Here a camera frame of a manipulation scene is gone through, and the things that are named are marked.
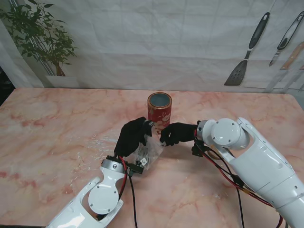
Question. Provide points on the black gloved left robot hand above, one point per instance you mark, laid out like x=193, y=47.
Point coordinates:
x=131, y=137

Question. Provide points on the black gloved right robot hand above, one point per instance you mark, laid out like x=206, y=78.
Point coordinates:
x=181, y=133

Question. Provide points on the clear plastic tea bag pouch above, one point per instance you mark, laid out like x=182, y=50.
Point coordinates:
x=152, y=149

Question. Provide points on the red floral tea tin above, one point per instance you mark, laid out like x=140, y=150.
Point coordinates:
x=159, y=111

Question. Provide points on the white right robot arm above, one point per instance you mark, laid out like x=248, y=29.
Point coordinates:
x=261, y=171

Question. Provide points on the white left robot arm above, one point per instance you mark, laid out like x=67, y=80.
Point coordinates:
x=99, y=197

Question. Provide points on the white printed backdrop cloth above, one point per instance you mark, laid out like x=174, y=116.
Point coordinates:
x=152, y=42

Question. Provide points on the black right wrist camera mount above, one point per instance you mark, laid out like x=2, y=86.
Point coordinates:
x=197, y=150

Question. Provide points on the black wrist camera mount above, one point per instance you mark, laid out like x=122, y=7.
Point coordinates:
x=197, y=150
x=135, y=169

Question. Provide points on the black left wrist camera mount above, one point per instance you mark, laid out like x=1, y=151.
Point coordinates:
x=135, y=169

